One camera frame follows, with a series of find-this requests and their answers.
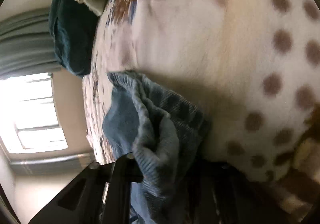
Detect right teal curtain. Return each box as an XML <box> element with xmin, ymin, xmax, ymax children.
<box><xmin>0</xmin><ymin>8</ymin><xmax>61</xmax><ymax>80</ymax></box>

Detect window with white frame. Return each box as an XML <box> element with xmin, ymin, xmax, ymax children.
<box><xmin>1</xmin><ymin>73</ymin><xmax>68</xmax><ymax>154</ymax></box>

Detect floral bed blanket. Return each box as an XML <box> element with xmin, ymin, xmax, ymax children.
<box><xmin>83</xmin><ymin>0</ymin><xmax>319</xmax><ymax>223</ymax></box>

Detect dark teal quilt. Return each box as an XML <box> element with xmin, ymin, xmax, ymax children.
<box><xmin>49</xmin><ymin>0</ymin><xmax>99</xmax><ymax>78</ymax></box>

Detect left striped curtain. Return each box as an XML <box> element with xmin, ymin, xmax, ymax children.
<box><xmin>9</xmin><ymin>152</ymin><xmax>95</xmax><ymax>175</ymax></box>

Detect blue denim jeans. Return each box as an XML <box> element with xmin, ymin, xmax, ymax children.
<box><xmin>103</xmin><ymin>71</ymin><xmax>215</xmax><ymax>223</ymax></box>

